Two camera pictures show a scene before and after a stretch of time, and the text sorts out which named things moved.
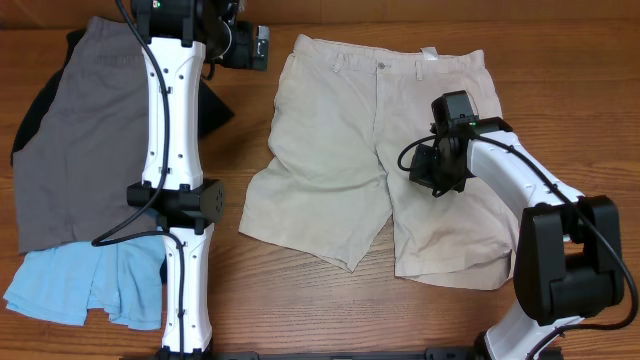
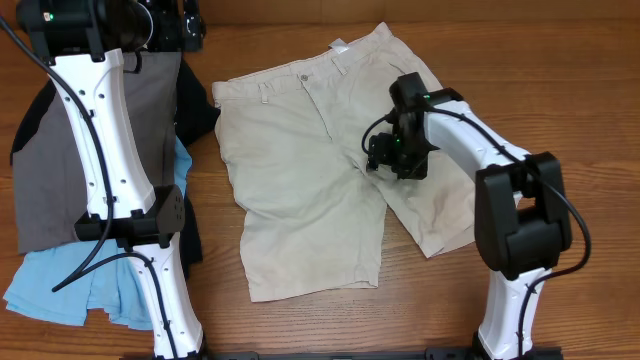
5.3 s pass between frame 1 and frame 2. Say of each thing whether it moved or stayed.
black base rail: stayed
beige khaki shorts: moved
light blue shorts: stayed
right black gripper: moved
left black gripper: moved
